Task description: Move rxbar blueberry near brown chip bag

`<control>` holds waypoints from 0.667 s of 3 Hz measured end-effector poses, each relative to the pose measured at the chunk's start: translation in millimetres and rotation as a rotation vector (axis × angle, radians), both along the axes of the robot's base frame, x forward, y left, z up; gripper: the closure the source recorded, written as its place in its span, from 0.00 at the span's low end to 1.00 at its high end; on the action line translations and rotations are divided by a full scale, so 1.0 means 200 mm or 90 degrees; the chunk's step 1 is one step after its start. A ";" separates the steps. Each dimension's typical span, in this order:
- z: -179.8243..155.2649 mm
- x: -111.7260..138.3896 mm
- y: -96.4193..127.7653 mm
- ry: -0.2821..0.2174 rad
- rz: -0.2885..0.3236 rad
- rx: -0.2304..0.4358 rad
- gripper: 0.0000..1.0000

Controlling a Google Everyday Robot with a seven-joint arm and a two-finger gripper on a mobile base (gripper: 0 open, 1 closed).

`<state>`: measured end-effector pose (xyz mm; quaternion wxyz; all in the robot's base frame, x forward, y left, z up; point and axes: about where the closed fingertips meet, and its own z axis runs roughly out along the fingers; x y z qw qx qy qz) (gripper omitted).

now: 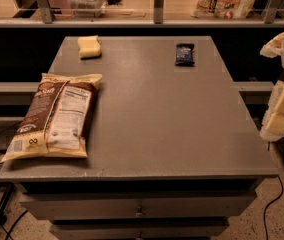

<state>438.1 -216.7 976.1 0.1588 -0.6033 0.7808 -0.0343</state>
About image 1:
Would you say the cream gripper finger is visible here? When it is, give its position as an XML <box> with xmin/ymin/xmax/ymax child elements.
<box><xmin>260</xmin><ymin>80</ymin><xmax>284</xmax><ymax>142</ymax></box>
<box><xmin>260</xmin><ymin>32</ymin><xmax>284</xmax><ymax>58</ymax></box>

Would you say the dark blue rxbar wrapper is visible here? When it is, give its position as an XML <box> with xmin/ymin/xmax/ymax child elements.
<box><xmin>175</xmin><ymin>43</ymin><xmax>194</xmax><ymax>66</ymax></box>

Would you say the brown chip bag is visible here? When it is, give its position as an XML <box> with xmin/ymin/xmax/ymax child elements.
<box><xmin>2</xmin><ymin>73</ymin><xmax>102</xmax><ymax>162</ymax></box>

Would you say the grey drawer cabinet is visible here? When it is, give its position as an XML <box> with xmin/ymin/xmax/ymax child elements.
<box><xmin>0</xmin><ymin>36</ymin><xmax>278</xmax><ymax>226</ymax></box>

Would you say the upper drawer with knob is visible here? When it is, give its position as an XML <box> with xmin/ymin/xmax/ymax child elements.
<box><xmin>20</xmin><ymin>191</ymin><xmax>256</xmax><ymax>221</ymax></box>

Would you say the yellow sponge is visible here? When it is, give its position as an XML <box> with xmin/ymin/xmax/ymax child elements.
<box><xmin>77</xmin><ymin>35</ymin><xmax>101</xmax><ymax>59</ymax></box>

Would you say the clear plastic container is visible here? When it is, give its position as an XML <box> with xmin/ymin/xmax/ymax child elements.
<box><xmin>67</xmin><ymin>0</ymin><xmax>106</xmax><ymax>18</ymax></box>

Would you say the lower drawer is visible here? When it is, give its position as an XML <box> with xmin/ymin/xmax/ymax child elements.
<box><xmin>50</xmin><ymin>220</ymin><xmax>229</xmax><ymax>240</ymax></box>

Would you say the black cable right floor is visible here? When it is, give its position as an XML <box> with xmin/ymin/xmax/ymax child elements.
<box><xmin>262</xmin><ymin>175</ymin><xmax>284</xmax><ymax>240</ymax></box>

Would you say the grey metal shelf rail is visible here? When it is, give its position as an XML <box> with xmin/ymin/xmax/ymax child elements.
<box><xmin>0</xmin><ymin>18</ymin><xmax>284</xmax><ymax>28</ymax></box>

